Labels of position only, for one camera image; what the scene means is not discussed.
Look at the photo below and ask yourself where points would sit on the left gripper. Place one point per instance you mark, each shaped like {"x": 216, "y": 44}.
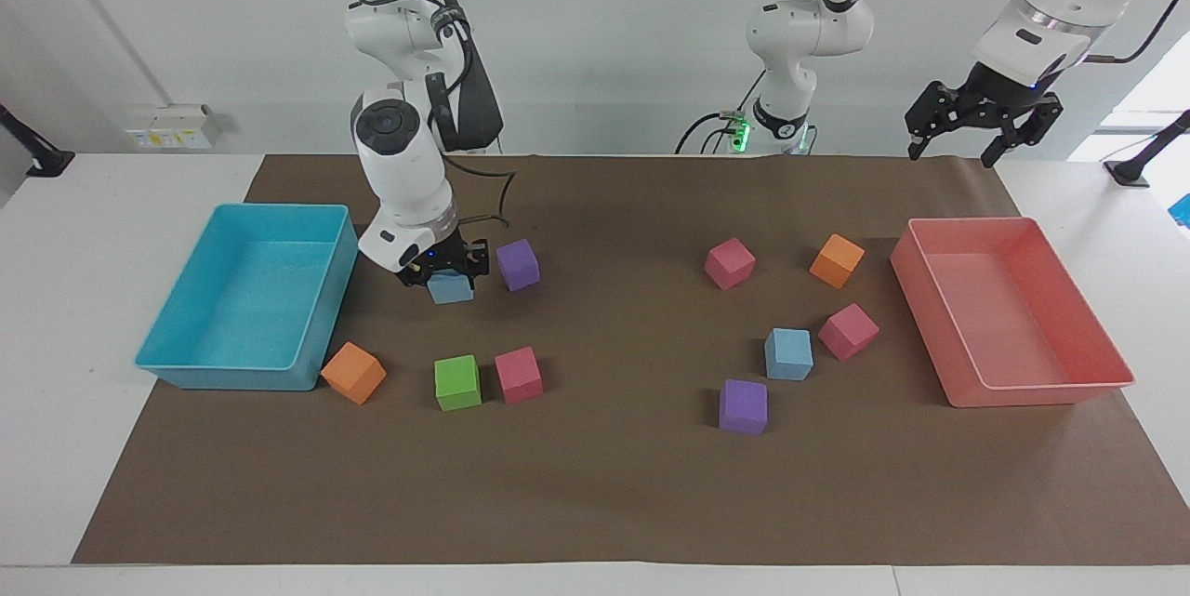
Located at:
{"x": 1009, "y": 92}

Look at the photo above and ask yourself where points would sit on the white wall socket box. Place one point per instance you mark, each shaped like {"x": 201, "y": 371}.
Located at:
{"x": 172, "y": 126}

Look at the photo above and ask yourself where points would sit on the blue plastic bin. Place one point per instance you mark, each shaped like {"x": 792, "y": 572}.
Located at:
{"x": 246, "y": 298}

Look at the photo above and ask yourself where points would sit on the green foam block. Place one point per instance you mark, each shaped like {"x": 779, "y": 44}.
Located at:
{"x": 457, "y": 383}

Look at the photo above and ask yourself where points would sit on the purple foam block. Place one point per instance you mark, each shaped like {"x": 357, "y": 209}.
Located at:
{"x": 518, "y": 265}
{"x": 743, "y": 408}

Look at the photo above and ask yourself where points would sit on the pink plastic bin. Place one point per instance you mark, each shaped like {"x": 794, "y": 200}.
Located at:
{"x": 1004, "y": 317}

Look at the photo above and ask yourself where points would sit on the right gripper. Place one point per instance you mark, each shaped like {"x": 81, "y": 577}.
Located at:
{"x": 437, "y": 258}

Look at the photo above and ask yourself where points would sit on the black stand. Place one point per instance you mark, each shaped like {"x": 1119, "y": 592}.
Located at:
{"x": 42, "y": 159}
{"x": 1139, "y": 165}

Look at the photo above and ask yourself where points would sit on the blue foam block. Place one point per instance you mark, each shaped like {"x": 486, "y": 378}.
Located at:
{"x": 452, "y": 289}
{"x": 788, "y": 354}

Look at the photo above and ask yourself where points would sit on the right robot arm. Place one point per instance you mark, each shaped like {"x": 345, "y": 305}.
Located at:
{"x": 400, "y": 159}

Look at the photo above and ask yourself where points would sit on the pink foam block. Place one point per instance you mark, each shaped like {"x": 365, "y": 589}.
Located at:
{"x": 848, "y": 332}
{"x": 729, "y": 263}
{"x": 519, "y": 376}

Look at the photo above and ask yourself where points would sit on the orange foam block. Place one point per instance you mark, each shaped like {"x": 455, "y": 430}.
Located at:
{"x": 353, "y": 374}
{"x": 837, "y": 261}

